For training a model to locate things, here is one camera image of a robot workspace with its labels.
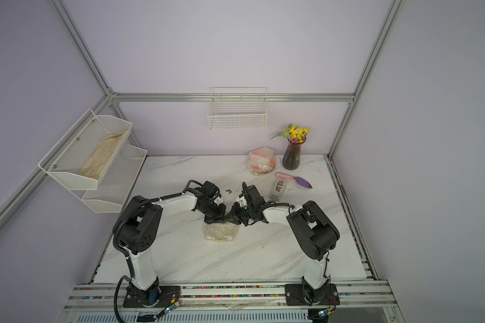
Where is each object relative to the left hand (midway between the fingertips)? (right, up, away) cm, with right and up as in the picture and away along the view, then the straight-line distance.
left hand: (226, 224), depth 92 cm
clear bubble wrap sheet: (-2, -2, -4) cm, 5 cm away
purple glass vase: (+35, +33, +18) cm, 51 cm away
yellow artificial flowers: (+32, +43, +5) cm, 54 cm away
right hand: (-2, +3, -6) cm, 7 cm away
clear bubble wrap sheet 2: (+20, +38, +24) cm, 49 cm away
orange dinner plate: (+17, +30, +16) cm, 38 cm away
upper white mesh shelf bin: (-54, +29, -17) cm, 63 cm away
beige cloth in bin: (-49, +28, -15) cm, 58 cm away
